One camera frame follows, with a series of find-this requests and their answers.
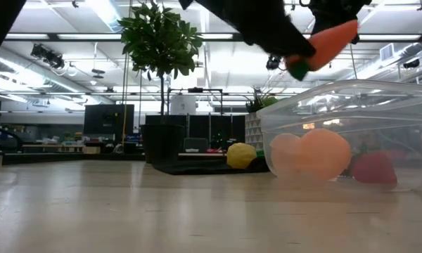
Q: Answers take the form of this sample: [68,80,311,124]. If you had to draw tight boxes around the toy carrot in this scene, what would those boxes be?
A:
[285,19,359,82]

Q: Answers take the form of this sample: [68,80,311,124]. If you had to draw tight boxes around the orange toy fruit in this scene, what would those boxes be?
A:
[297,127,353,182]

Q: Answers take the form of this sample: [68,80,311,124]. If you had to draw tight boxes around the red toy strawberry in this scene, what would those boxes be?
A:
[350,150,399,186]

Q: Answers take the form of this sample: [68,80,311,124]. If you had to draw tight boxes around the clear plastic tupperware container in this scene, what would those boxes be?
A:
[255,79,422,193]

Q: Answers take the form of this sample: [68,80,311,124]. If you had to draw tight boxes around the white ceiling air vent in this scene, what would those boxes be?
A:
[379,42,395,63]

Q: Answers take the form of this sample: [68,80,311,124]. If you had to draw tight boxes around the small black ceiling fixture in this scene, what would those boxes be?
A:
[403,58,421,70]

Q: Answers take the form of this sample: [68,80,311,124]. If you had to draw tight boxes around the artificial tree in black pot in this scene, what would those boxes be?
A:
[117,0,205,165]

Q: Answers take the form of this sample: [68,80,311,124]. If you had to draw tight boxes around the succulents in patterned white pot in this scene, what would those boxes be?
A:
[245,86,281,153]

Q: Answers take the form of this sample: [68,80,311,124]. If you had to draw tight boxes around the white cylindrical tank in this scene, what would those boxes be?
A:
[169,94,198,116]

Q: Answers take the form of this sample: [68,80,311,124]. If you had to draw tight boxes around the black cloth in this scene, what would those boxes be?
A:
[151,156,271,176]

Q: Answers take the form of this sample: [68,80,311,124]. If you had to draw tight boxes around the black monitor screen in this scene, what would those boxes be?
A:
[83,103,136,136]

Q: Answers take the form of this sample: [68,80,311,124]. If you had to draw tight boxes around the black ceiling equipment cluster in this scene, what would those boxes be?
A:
[30,43,66,70]

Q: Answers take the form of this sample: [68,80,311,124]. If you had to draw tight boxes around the wooden background table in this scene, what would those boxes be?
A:
[23,143,101,155]

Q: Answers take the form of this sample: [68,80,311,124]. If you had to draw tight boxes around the black overhead camera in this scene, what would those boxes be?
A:
[265,53,286,72]

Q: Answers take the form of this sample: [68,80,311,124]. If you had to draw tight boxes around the black metal rack frame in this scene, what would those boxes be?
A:
[166,86,224,116]

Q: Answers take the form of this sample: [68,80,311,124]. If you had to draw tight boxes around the black partition wall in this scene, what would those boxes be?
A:
[145,114,247,149]

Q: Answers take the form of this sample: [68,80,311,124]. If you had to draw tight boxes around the black table frame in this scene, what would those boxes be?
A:
[0,150,146,167]

